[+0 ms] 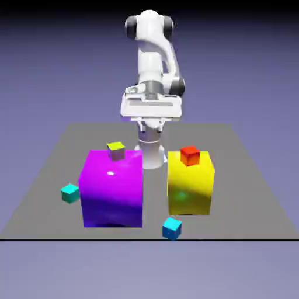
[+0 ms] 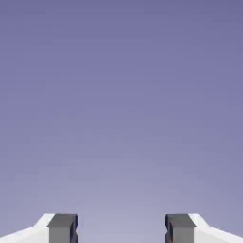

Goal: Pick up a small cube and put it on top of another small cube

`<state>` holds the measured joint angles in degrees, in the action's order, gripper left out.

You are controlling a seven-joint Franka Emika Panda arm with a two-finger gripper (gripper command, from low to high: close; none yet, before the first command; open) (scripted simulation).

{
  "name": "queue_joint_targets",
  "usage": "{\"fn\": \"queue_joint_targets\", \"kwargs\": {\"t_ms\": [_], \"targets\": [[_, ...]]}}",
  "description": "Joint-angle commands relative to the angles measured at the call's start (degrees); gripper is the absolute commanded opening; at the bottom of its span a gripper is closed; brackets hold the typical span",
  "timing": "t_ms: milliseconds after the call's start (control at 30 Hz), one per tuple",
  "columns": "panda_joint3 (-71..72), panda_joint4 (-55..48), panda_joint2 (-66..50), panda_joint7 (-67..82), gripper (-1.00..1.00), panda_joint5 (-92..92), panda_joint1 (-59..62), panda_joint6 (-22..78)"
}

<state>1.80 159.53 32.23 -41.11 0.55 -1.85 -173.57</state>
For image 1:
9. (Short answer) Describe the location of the large yellow box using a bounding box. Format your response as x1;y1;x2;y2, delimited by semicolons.
167;150;215;216

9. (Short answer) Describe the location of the small red cube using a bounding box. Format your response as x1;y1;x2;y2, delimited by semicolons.
180;145;201;167

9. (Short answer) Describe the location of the small teal cube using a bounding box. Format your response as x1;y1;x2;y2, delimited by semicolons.
60;183;81;204

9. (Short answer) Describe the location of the large magenta box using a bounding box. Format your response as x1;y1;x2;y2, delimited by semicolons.
78;149;144;228

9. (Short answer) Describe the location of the small yellow-green cube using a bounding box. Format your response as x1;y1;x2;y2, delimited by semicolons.
107;141;126;162

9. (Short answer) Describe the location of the small cyan cube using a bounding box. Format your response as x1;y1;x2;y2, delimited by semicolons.
162;217;183;241

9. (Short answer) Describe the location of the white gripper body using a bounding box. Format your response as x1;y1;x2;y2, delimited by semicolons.
120;93;183;123

